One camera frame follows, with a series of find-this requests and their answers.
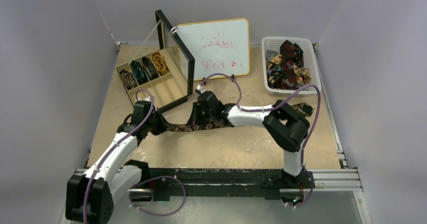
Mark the brown floral black tie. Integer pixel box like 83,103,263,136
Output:
166,102,314,132

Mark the white plastic basket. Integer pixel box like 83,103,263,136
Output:
261,36,322,96

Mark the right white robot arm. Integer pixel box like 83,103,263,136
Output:
187,91,311,187

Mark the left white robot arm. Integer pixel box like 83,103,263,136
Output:
64,96,167,223

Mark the black tie storage box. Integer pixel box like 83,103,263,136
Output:
116,10,195,111

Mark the dark grey rolled tie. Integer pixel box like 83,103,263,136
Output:
141,57,159,81

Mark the blue dark rolled tie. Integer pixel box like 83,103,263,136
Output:
130,60,148,85

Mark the grey patterned rolled tie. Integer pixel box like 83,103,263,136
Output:
119,69,137,90

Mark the small whiteboard with stand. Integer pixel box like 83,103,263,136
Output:
177,18,250,81

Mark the yellow rolled tie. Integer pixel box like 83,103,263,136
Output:
151,52,168,76

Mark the colourful patterned tie pile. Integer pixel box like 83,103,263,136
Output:
266,54,312,90

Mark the dark red tie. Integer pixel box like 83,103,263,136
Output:
279,40,304,90

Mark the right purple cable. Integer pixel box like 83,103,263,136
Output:
196,73,322,209

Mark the black aluminium mounting rail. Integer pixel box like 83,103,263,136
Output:
67,166,362,205

